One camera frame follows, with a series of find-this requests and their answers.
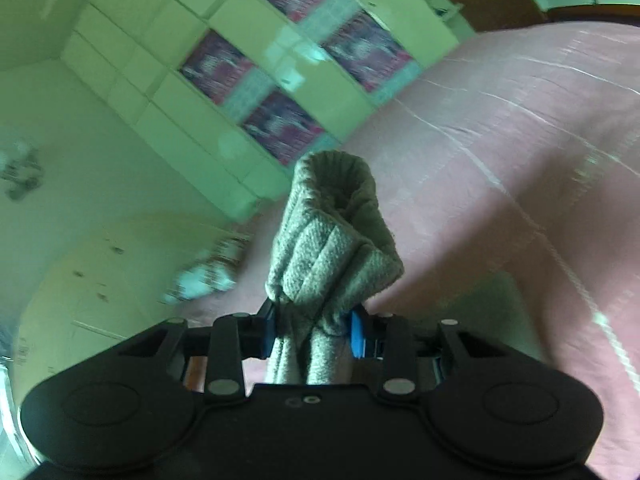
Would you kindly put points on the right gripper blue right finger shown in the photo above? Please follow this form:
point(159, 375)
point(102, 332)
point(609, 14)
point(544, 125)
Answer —
point(361, 337)

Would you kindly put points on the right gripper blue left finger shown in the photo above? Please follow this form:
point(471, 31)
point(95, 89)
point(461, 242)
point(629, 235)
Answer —
point(267, 328)

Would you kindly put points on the grey knit pants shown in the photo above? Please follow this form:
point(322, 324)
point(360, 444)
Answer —
point(332, 252)

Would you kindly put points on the white patterned cloth bundle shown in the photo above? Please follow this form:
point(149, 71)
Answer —
point(213, 270)

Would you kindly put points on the pink plaid bed sheet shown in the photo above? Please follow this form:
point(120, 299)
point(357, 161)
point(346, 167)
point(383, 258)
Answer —
point(508, 174)

